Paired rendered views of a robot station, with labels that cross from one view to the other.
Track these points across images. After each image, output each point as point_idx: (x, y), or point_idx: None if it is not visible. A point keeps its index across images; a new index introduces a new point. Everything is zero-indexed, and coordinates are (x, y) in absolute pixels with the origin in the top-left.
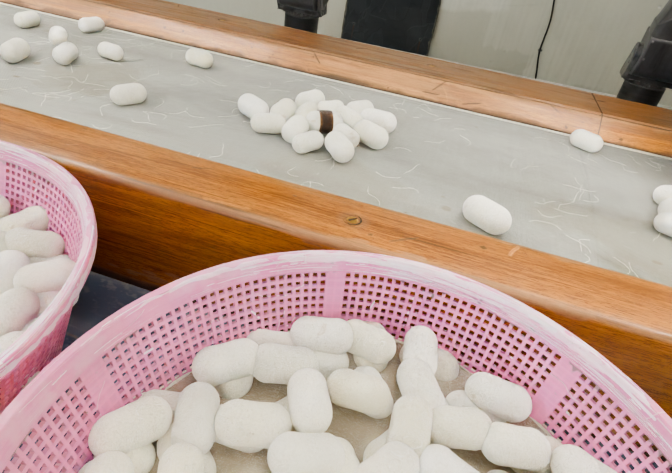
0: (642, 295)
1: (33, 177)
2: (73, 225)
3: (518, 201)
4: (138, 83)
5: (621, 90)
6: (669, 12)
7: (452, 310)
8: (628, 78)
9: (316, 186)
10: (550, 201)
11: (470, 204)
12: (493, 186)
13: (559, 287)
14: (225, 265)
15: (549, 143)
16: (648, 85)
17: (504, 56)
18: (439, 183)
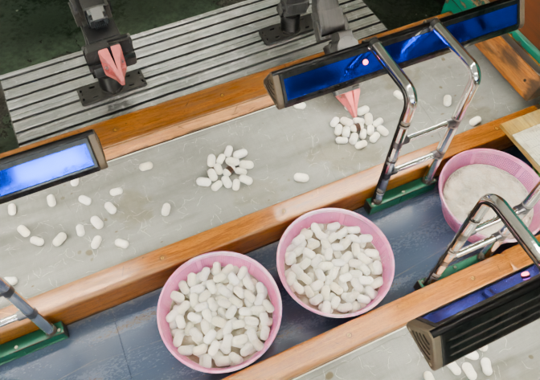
0: (345, 184)
1: (210, 258)
2: (235, 259)
3: (301, 159)
4: (165, 203)
5: (282, 20)
6: None
7: (317, 216)
8: (283, 16)
9: (255, 199)
10: (308, 152)
11: (296, 178)
12: (291, 157)
13: (331, 195)
14: (280, 244)
15: (288, 113)
16: (293, 16)
17: None
18: (279, 169)
